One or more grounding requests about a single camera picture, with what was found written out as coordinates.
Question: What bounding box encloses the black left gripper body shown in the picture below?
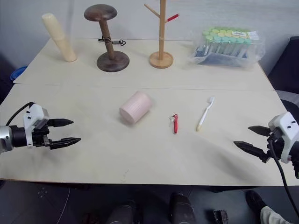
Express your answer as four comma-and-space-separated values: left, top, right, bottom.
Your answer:
30, 126, 52, 149

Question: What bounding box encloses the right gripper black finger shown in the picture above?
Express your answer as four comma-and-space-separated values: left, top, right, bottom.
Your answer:
233, 140, 268, 161
248, 125, 272, 138

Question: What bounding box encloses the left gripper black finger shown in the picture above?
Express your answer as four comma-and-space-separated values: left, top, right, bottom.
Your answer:
47, 118, 74, 128
49, 137, 82, 150

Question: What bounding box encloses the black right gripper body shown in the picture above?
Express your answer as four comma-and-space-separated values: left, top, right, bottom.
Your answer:
261, 131, 286, 164

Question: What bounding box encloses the black shoe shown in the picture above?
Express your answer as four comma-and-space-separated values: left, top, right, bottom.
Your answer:
245, 189, 267, 218

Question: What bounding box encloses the blue round hoop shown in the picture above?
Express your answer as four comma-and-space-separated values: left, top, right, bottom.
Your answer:
10, 66, 28, 83

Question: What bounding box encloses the black office chair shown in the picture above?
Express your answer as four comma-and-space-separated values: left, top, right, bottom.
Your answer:
267, 35, 299, 94

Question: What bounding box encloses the beige trouser leg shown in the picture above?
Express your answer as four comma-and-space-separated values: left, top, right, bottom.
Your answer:
260, 206, 293, 224

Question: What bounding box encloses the small black box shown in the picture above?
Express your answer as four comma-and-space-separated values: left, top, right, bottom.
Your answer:
213, 210, 229, 224

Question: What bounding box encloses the clear plastic bag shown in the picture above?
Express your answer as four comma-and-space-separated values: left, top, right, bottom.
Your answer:
187, 26, 267, 71

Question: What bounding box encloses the pink ribbed plastic cup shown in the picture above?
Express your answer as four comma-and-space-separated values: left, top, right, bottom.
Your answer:
119, 90, 155, 127

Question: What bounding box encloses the small red slim tube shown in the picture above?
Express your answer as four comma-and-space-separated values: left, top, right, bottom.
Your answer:
168, 113, 180, 135

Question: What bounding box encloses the cream stacked cup column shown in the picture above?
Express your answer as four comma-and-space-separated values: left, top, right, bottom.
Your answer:
42, 13, 78, 63

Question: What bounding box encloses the dark rounded shape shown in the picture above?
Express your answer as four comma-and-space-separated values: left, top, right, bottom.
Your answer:
169, 192, 196, 224

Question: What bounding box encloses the dark wooden hat stand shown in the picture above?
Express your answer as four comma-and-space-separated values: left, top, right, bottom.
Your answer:
84, 4, 130, 73

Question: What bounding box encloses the green capped tube pack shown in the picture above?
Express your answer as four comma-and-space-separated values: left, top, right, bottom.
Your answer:
193, 26, 259, 67

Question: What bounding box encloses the light wooden tree rack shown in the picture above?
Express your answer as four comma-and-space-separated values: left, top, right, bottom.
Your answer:
143, 0, 181, 69

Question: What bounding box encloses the red peg sleeve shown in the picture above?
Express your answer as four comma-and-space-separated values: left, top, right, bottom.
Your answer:
166, 13, 180, 23

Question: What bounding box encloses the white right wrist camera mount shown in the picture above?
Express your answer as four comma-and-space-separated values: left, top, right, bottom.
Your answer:
267, 112, 299, 164

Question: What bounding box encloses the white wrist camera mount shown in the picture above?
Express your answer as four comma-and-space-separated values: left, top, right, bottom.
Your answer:
22, 103, 50, 149
267, 112, 299, 164

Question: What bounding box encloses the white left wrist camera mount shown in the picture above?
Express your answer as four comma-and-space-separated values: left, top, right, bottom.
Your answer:
22, 103, 50, 149

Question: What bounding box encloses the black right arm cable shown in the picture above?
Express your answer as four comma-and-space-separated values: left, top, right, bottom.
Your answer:
268, 137, 299, 219

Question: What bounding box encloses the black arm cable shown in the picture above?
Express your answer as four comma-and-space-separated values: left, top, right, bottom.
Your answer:
5, 101, 36, 127
268, 137, 299, 219

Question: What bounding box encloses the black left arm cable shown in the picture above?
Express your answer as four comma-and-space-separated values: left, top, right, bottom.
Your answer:
5, 101, 36, 127

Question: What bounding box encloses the white toothbrush yellow handle end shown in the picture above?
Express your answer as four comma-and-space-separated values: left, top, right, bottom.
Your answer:
195, 96, 216, 132

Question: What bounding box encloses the thin black looped cord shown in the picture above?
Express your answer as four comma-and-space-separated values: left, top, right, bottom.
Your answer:
98, 37, 127, 47

